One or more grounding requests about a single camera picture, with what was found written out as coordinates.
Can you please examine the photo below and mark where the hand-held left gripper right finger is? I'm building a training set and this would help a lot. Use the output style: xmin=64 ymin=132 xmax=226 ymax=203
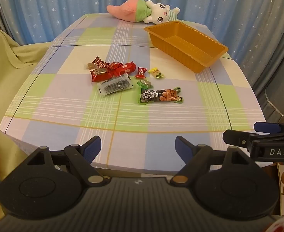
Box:
xmin=170 ymin=135 xmax=258 ymax=186

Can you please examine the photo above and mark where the white rabbit plush toy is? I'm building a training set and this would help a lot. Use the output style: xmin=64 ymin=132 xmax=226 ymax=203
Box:
xmin=106 ymin=0 xmax=181 ymax=25

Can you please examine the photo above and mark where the dark red snack packet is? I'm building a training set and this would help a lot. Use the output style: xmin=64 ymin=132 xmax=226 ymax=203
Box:
xmin=91 ymin=68 xmax=115 ymax=83

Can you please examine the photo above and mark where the red black patterned snack packet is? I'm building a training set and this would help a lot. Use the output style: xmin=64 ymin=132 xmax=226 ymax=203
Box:
xmin=92 ymin=56 xmax=110 ymax=69

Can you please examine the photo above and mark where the checked pastel tablecloth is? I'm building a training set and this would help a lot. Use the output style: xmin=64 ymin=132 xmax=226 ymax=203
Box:
xmin=2 ymin=13 xmax=268 ymax=174

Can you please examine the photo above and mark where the orange plastic tray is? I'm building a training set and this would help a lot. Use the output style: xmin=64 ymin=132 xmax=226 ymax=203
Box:
xmin=143 ymin=21 xmax=229 ymax=73

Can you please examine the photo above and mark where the pale green cloth cover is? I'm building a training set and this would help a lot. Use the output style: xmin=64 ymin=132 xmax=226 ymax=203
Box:
xmin=0 ymin=28 xmax=54 ymax=182

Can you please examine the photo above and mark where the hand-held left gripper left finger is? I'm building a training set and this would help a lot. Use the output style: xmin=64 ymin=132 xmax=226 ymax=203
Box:
xmin=23 ymin=135 xmax=111 ymax=186

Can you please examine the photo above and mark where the green sausage snack packet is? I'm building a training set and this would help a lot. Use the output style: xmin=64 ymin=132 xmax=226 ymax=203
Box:
xmin=139 ymin=86 xmax=184 ymax=104

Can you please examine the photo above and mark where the yellow green candy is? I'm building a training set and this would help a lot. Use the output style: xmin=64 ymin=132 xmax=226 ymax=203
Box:
xmin=148 ymin=69 xmax=164 ymax=79

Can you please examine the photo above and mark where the red twisted wrapper candy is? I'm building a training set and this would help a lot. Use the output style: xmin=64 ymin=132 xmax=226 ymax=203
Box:
xmin=108 ymin=62 xmax=123 ymax=72

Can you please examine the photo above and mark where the small red candy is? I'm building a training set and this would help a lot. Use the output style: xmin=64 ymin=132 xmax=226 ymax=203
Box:
xmin=135 ymin=67 xmax=147 ymax=79

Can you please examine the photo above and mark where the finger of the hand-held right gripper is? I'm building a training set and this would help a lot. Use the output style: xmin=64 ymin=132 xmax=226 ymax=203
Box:
xmin=254 ymin=122 xmax=284 ymax=134
xmin=223 ymin=129 xmax=284 ymax=149

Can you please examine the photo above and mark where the green clear candy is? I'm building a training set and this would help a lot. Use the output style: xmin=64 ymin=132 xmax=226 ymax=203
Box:
xmin=136 ymin=78 xmax=153 ymax=89

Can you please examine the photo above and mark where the large red white candy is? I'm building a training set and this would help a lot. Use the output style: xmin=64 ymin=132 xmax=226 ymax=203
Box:
xmin=113 ymin=61 xmax=136 ymax=77

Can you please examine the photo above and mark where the clear black printed snack packet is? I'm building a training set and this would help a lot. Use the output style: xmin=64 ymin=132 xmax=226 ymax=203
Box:
xmin=97 ymin=75 xmax=133 ymax=96

